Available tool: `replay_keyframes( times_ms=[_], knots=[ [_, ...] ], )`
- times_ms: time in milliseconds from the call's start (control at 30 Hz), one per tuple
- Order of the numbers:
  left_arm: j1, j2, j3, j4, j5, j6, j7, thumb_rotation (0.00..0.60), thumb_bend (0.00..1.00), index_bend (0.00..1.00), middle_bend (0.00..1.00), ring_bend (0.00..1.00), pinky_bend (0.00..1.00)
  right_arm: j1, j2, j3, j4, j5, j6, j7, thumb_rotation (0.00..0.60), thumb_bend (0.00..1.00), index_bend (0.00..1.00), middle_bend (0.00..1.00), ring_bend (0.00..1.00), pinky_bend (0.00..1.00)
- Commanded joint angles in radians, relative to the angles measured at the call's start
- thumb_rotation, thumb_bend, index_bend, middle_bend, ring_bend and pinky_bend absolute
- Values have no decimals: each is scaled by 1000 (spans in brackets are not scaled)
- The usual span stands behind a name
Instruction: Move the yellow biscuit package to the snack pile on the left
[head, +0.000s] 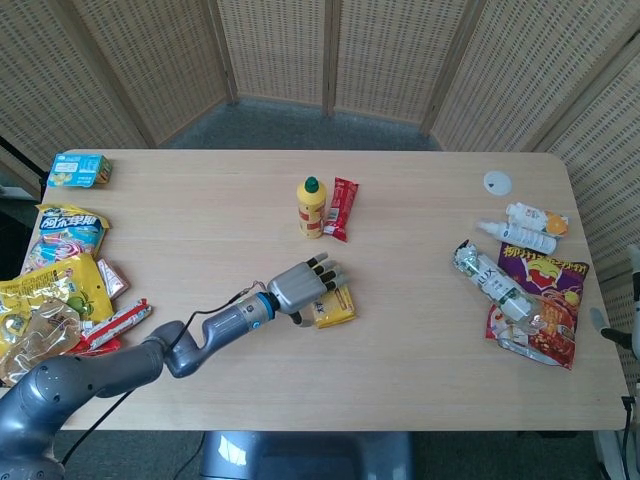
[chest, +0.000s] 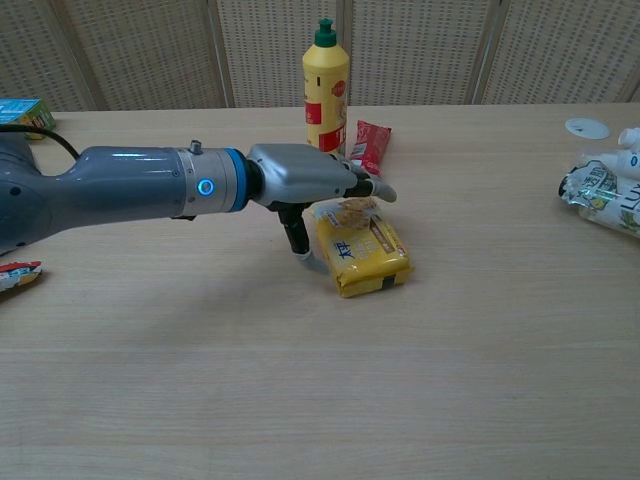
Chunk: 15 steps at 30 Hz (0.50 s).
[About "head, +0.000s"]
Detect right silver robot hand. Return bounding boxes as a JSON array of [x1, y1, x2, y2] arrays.
[[588, 243, 640, 361]]

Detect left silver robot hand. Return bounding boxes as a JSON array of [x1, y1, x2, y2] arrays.
[[266, 252, 351, 329]]

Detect yellow snack packet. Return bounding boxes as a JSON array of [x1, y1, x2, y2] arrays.
[[310, 285, 358, 330]]

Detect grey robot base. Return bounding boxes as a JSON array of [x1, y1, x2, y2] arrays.
[[199, 430, 414, 480]]

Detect yellow bottle with green cap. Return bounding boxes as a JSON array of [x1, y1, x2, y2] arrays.
[[296, 175, 328, 241]]

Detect purple red noodle bag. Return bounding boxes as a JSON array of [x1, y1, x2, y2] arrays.
[[483, 242, 590, 372]]

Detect red snack bar wrapper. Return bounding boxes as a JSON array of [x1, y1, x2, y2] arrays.
[[322, 176, 360, 244]]

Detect white spray bottle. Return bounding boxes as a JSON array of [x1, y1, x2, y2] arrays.
[[474, 218, 558, 255]]

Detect white orange small pouch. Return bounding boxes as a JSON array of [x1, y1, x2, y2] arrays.
[[504, 201, 570, 237]]

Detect bamboo folding screen panel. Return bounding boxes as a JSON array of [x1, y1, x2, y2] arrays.
[[217, 0, 334, 116], [429, 0, 640, 151], [332, 0, 471, 136], [532, 44, 640, 416], [64, 0, 239, 147], [0, 0, 151, 196]]

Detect long red white packet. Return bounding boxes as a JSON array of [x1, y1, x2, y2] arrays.
[[79, 298, 154, 351]]

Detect small pink brown packet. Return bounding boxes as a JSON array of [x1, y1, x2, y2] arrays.
[[95, 257, 131, 301]]

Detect yellow blue candy bag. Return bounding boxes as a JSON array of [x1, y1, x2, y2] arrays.
[[22, 203, 112, 274]]

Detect large yellow snack bag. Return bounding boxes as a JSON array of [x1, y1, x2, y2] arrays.
[[0, 252, 116, 346]]

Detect blue green candy box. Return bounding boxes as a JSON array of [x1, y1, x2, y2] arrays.
[[47, 152, 114, 190]]

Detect black metal stand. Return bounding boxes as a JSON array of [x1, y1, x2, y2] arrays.
[[0, 134, 46, 194]]

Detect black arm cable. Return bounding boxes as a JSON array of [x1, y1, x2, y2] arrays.
[[59, 282, 270, 464]]

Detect thin black floor cable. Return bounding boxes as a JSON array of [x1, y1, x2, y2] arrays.
[[177, 433, 207, 479]]

